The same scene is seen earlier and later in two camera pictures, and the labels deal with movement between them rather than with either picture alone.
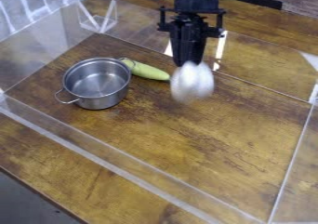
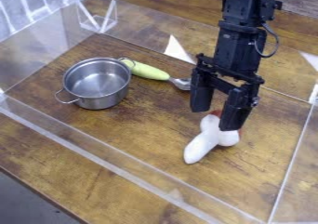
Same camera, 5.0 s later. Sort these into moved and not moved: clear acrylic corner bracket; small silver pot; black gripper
Moved: black gripper
Not moved: clear acrylic corner bracket; small silver pot
